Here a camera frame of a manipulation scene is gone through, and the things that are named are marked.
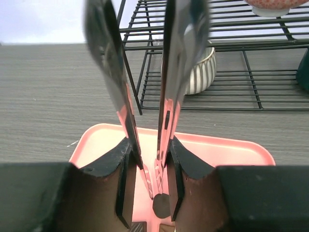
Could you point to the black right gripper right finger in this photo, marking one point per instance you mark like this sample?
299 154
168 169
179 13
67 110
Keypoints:
235 198

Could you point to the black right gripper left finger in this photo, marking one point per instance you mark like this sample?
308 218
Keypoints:
60 197

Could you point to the stainless steel tongs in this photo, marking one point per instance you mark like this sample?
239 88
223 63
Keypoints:
186 31

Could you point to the pink tray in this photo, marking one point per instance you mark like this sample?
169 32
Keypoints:
101 138

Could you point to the striped ceramic cup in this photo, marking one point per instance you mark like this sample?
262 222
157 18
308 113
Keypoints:
203 73

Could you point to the dark green mug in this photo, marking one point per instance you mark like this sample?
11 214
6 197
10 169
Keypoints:
302 73

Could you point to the patterned ceramic bowl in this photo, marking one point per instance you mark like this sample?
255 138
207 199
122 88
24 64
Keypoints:
273 8

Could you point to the black wire rack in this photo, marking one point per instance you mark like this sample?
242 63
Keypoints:
256 57

